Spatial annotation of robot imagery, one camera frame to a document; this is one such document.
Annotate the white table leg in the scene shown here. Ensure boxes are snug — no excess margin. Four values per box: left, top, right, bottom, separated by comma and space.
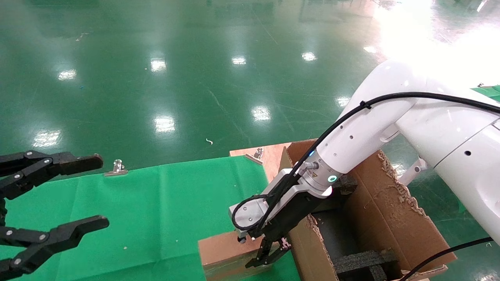
398, 156, 427, 187

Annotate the green tablecloth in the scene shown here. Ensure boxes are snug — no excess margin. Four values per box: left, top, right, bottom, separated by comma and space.
0, 156, 301, 281
471, 85, 500, 103

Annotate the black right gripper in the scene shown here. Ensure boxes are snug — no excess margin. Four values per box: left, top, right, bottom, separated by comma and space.
245, 189, 332, 269

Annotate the black foam insert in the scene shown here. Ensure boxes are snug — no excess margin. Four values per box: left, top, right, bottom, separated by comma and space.
334, 250, 399, 281
312, 174, 358, 213

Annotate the black hanging cable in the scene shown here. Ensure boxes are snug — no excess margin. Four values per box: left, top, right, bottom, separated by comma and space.
399, 237, 495, 281

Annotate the brown cardboard box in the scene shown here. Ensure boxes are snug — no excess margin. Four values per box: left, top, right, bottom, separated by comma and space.
197, 230, 289, 281

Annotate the metal binder clip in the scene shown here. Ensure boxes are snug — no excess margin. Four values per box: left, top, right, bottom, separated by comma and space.
104, 159, 128, 177
245, 148, 264, 165

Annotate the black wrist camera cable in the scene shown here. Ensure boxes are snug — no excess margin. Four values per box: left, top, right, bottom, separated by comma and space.
231, 92, 500, 231

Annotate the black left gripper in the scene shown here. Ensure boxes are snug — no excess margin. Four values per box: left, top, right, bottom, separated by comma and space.
0, 150, 110, 281

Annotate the large torn cardboard carton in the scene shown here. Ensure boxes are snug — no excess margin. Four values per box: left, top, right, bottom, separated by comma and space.
273, 139, 457, 281

